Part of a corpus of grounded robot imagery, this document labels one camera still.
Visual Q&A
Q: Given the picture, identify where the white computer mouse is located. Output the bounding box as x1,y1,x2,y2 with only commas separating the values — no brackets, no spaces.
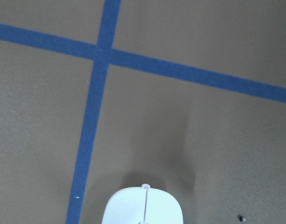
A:
102,184,184,224

